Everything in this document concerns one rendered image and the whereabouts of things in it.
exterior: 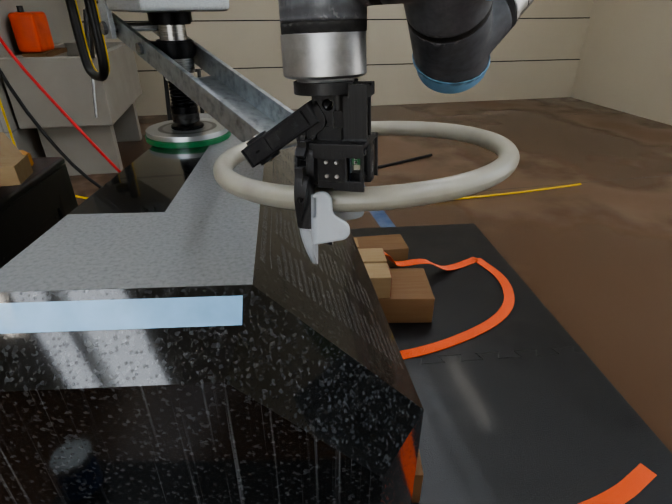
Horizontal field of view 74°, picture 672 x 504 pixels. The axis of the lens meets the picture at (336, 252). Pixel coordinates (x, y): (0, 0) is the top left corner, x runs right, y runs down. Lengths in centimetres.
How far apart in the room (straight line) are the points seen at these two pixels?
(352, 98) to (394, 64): 566
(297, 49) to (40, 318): 45
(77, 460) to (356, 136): 56
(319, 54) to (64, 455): 60
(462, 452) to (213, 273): 107
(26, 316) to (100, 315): 9
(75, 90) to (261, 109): 278
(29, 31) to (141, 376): 367
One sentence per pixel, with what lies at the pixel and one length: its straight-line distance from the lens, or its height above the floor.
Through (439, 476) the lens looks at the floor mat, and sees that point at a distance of 145.
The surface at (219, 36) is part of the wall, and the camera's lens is 581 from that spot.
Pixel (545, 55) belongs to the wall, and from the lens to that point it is 711.
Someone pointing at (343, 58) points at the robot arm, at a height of 114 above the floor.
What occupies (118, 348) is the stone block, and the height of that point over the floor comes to 81.
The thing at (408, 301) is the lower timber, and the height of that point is 13.
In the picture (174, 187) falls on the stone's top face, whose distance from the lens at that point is 95.
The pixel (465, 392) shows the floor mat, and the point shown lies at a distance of 168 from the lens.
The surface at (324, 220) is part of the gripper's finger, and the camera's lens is 53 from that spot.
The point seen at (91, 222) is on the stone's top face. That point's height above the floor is 87.
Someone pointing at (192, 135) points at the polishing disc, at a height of 90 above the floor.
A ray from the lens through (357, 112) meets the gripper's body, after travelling 50.
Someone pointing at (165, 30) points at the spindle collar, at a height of 113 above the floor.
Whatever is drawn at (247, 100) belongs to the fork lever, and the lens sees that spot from 112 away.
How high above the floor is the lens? 119
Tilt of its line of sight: 29 degrees down
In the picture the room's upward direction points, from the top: straight up
